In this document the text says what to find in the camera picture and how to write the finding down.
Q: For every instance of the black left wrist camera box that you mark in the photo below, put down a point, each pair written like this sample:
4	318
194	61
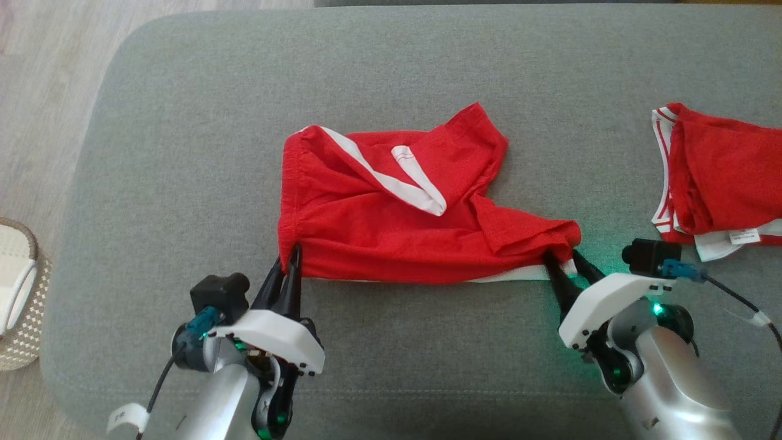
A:
220	296

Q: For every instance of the red basketball shorts white stripe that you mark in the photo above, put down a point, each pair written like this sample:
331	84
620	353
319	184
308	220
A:
379	238

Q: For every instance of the woven beige laundry basket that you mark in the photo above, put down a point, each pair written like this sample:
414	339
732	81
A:
21	293

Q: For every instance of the grey fabric sofa seat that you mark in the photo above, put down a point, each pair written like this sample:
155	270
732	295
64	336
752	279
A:
427	366

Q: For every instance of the red basketball jersey number 23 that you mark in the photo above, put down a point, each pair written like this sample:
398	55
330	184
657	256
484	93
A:
727	177

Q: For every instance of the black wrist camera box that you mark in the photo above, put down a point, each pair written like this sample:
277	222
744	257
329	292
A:
650	256
220	296

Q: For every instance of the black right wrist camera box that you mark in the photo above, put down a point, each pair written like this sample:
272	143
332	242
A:
650	256

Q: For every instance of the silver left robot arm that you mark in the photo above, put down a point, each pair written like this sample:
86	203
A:
214	403

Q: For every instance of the grey sofa back cushion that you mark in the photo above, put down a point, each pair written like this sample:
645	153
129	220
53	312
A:
489	2

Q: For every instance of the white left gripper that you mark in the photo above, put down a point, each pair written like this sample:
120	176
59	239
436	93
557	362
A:
275	333

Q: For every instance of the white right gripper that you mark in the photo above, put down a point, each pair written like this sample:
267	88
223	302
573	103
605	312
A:
602	302

